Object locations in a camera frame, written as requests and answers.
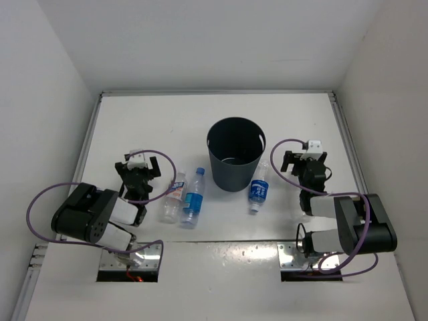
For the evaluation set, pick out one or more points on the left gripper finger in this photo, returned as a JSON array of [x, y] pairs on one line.
[[121, 168], [154, 171]]

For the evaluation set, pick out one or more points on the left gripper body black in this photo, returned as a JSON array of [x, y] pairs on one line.
[[146, 175]]

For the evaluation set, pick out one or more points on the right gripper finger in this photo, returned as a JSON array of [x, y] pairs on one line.
[[323, 158], [294, 159]]

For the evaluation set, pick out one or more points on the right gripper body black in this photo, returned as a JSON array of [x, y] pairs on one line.
[[299, 169]]

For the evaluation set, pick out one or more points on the clear bottle orange blue label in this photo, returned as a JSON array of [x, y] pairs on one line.
[[174, 199]]

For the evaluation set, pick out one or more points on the blue cap water bottle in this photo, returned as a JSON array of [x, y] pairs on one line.
[[193, 200]]

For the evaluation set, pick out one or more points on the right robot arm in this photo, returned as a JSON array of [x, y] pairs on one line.
[[354, 219]]

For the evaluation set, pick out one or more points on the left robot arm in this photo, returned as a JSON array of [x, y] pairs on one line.
[[98, 216]]

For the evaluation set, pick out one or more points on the dark round waste bin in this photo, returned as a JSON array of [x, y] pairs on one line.
[[235, 147]]

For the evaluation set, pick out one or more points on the white cap blue label bottle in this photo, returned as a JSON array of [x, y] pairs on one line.
[[259, 186]]

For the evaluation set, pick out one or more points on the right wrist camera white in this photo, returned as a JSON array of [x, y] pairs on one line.
[[312, 150]]

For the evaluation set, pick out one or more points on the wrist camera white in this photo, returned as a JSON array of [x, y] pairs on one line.
[[312, 150], [135, 159]]

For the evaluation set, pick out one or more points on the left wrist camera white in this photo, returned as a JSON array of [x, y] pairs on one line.
[[135, 159]]

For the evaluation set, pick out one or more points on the aluminium frame rail left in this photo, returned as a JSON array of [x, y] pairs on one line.
[[79, 171]]

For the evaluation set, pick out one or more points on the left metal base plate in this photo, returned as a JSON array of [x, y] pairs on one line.
[[144, 260]]

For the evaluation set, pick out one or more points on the metal base plate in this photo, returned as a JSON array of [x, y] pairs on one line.
[[144, 260], [291, 260]]

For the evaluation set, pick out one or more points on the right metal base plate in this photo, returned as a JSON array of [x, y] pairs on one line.
[[291, 260]]

